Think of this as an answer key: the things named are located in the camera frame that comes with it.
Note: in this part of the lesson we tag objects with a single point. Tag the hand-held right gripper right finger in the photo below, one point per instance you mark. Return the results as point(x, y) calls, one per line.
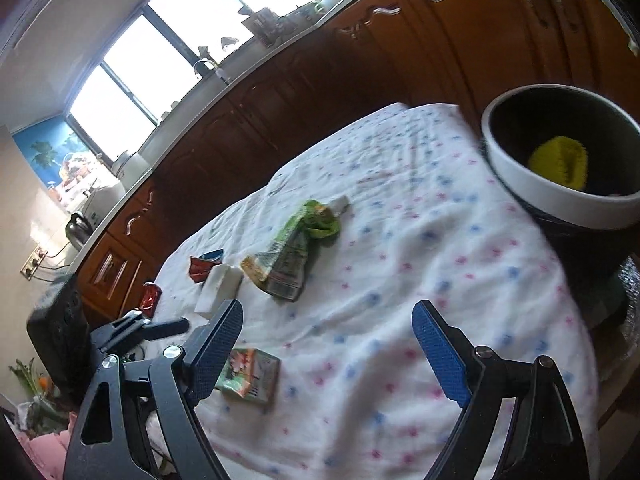
point(440, 355)

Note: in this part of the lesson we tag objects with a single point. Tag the metal kettle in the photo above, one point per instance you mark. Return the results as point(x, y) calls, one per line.
point(79, 230)

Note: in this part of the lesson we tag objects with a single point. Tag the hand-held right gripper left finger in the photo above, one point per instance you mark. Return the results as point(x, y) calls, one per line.
point(215, 345)

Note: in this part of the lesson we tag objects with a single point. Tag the sink faucet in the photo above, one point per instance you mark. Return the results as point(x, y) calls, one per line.
point(210, 67)

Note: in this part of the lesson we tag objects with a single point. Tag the white foam block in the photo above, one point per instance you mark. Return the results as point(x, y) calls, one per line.
point(217, 290)

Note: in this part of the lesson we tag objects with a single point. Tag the red and blue wrapper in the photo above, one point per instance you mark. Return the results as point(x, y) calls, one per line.
point(202, 266)

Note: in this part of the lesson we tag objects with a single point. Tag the green vegetables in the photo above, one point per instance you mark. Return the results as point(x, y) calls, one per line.
point(30, 380)

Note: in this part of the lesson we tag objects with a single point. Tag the small red wrapper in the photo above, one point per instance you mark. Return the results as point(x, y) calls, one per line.
point(150, 296)

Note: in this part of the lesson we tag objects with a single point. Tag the green drink carton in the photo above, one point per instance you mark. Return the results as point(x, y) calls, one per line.
point(250, 376)

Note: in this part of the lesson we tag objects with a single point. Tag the wooden kitchen base cabinets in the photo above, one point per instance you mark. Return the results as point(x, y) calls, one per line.
point(350, 75)

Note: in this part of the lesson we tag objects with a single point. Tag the green crumpled pouch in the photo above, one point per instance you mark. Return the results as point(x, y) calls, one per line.
point(292, 255)

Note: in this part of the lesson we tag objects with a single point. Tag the black bin with white rim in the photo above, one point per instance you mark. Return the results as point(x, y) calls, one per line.
point(560, 210)

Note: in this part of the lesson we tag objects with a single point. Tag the dish rack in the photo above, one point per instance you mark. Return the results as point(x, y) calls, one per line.
point(262, 25)

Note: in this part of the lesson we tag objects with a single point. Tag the white rice cooker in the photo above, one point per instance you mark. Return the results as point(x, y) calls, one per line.
point(102, 200)

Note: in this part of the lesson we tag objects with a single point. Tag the yellow toothed plastic disc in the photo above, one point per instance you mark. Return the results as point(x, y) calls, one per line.
point(557, 162)

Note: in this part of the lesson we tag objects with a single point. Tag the kitchen window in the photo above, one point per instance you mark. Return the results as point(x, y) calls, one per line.
point(165, 50)

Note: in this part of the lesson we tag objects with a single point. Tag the white star-printed tablecloth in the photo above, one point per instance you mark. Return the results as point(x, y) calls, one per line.
point(400, 260)

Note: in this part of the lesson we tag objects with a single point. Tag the white countertop appliance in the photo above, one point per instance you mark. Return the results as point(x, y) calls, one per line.
point(131, 166)

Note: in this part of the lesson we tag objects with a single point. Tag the green cup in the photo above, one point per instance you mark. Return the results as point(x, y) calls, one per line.
point(318, 6)

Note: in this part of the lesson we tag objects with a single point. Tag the blue wall poster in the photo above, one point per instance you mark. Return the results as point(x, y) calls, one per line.
point(47, 155)

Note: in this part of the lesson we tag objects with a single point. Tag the wall socket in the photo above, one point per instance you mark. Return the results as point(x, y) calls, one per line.
point(32, 266)

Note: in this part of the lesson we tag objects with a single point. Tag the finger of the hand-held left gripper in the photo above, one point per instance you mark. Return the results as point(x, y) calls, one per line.
point(167, 329)

